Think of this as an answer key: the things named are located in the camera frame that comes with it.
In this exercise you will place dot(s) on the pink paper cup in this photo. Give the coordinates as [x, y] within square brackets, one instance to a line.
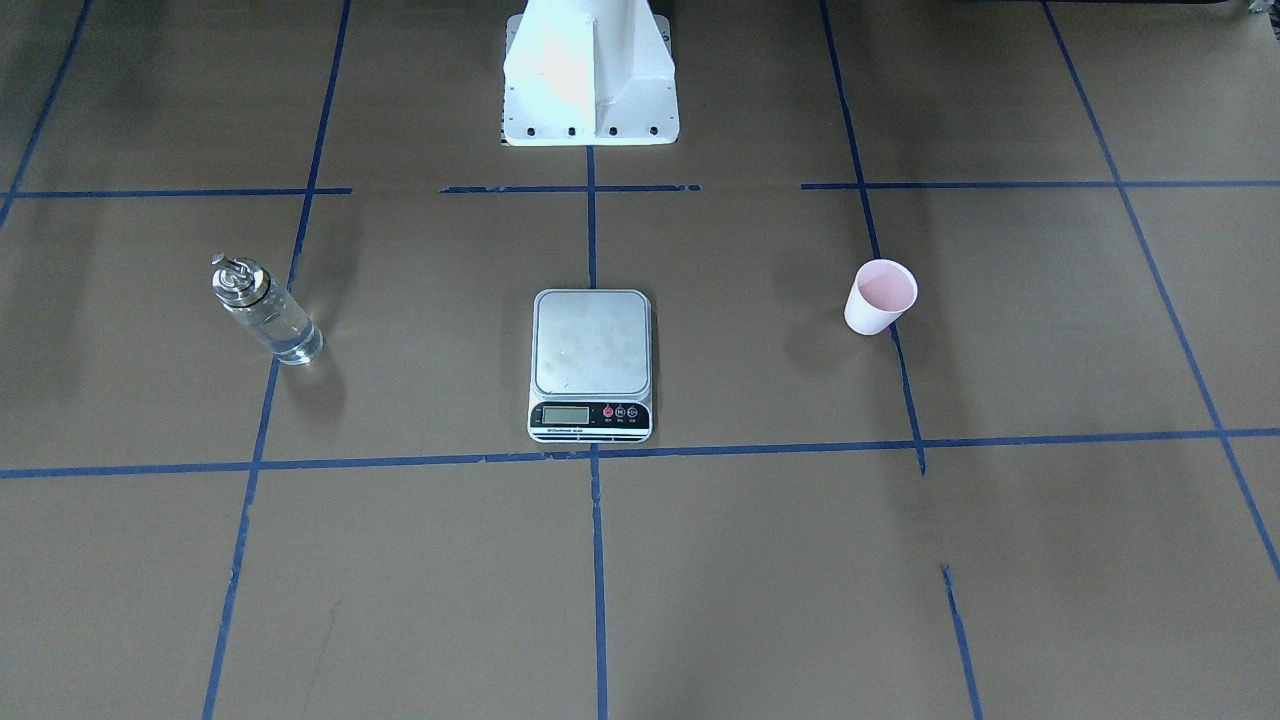
[882, 291]

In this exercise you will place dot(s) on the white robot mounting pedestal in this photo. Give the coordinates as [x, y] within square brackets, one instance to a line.
[589, 73]

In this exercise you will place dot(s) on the clear glass sauce bottle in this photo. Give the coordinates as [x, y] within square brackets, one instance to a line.
[266, 309]

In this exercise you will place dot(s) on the silver digital kitchen scale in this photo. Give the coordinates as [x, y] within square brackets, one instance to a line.
[591, 368]

